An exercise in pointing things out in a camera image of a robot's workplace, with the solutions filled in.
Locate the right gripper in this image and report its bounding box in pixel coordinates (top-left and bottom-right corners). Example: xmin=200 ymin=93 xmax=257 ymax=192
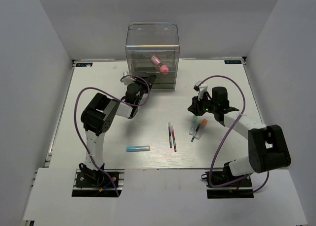
xmin=188 ymin=91 xmax=218 ymax=116

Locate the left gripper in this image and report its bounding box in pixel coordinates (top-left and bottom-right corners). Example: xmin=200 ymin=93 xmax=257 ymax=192
xmin=132 ymin=75 xmax=156 ymax=106

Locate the pink capped clip jar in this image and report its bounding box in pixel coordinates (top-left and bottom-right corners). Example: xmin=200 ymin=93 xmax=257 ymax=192
xmin=151 ymin=55 xmax=169 ymax=75

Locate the clear plastic drawer organizer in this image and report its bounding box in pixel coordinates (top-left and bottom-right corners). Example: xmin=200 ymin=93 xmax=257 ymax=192
xmin=125 ymin=22 xmax=180 ymax=90

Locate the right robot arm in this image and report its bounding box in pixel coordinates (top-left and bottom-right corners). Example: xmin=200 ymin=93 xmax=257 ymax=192
xmin=188 ymin=86 xmax=291 ymax=188

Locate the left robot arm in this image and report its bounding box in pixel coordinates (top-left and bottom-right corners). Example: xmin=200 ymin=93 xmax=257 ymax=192
xmin=79 ymin=75 xmax=157 ymax=186

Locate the orange capped highlighter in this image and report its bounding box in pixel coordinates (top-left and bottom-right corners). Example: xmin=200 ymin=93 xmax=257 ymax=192
xmin=195 ymin=119 xmax=208 ymax=139

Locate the green pen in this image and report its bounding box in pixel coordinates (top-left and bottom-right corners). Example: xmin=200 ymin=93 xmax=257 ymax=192
xmin=191 ymin=123 xmax=200 ymax=142

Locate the purple pen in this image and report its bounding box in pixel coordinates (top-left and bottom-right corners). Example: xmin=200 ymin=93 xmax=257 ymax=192
xmin=167 ymin=122 xmax=172 ymax=148

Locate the red pen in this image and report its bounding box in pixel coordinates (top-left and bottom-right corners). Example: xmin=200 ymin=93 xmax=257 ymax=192
xmin=171 ymin=125 xmax=177 ymax=152

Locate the right blue table label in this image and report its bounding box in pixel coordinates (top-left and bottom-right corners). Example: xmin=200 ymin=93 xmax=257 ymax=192
xmin=224 ymin=60 xmax=242 ymax=64

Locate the blue table label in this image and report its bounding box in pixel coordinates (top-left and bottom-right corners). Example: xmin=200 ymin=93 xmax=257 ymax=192
xmin=76 ymin=62 xmax=93 ymax=67
xmin=224 ymin=60 xmax=242 ymax=64

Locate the blue eraser stick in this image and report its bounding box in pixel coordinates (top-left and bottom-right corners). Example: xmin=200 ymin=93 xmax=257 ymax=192
xmin=126 ymin=145 xmax=151 ymax=152

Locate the left blue table label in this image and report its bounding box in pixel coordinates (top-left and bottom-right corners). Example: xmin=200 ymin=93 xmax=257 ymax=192
xmin=76 ymin=62 xmax=93 ymax=67

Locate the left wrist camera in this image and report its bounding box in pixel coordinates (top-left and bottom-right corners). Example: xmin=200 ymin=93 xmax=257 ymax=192
xmin=120 ymin=72 xmax=135 ymax=86

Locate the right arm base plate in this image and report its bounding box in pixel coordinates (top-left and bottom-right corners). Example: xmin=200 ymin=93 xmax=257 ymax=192
xmin=201 ymin=171 xmax=254 ymax=199

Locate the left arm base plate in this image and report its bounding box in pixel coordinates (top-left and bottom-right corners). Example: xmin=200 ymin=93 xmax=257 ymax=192
xmin=72 ymin=169 xmax=124 ymax=198

